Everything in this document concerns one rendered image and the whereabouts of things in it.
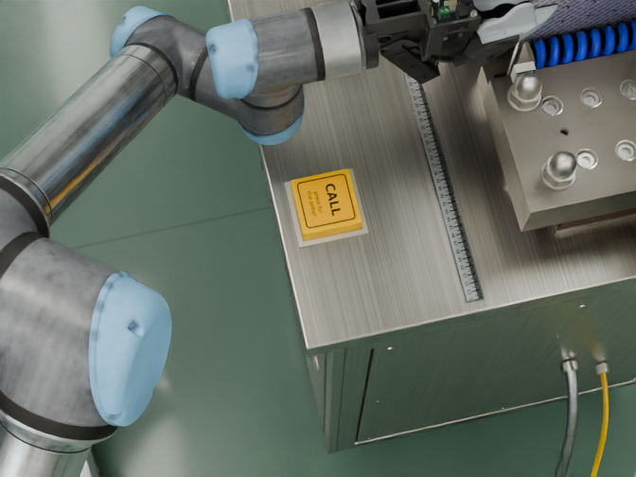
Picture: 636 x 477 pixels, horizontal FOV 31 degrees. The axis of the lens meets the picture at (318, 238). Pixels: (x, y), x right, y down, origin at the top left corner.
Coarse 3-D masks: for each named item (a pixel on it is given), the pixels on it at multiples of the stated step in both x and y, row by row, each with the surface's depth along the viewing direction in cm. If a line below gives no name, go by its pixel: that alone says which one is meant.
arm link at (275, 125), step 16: (208, 64) 124; (208, 80) 124; (208, 96) 125; (304, 96) 127; (224, 112) 126; (240, 112) 124; (256, 112) 122; (272, 112) 121; (288, 112) 123; (240, 128) 129; (256, 128) 125; (272, 128) 125; (288, 128) 126; (272, 144) 129
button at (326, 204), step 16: (320, 176) 132; (336, 176) 132; (304, 192) 132; (320, 192) 132; (336, 192) 132; (352, 192) 132; (304, 208) 131; (320, 208) 131; (336, 208) 131; (352, 208) 131; (304, 224) 131; (320, 224) 131; (336, 224) 131; (352, 224) 131
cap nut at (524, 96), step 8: (528, 72) 121; (520, 80) 120; (528, 80) 120; (536, 80) 120; (512, 88) 122; (520, 88) 121; (528, 88) 120; (536, 88) 120; (512, 96) 122; (520, 96) 121; (528, 96) 121; (536, 96) 121; (512, 104) 123; (520, 104) 122; (528, 104) 122; (536, 104) 123; (520, 112) 123; (528, 112) 123
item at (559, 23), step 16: (544, 0) 119; (560, 0) 120; (576, 0) 120; (592, 0) 121; (608, 0) 122; (624, 0) 123; (560, 16) 123; (576, 16) 124; (592, 16) 125; (608, 16) 126; (624, 16) 126; (544, 32) 126; (560, 32) 127; (576, 32) 127
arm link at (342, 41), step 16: (320, 16) 114; (336, 16) 114; (352, 16) 114; (320, 32) 114; (336, 32) 114; (352, 32) 114; (336, 48) 114; (352, 48) 114; (336, 64) 115; (352, 64) 115
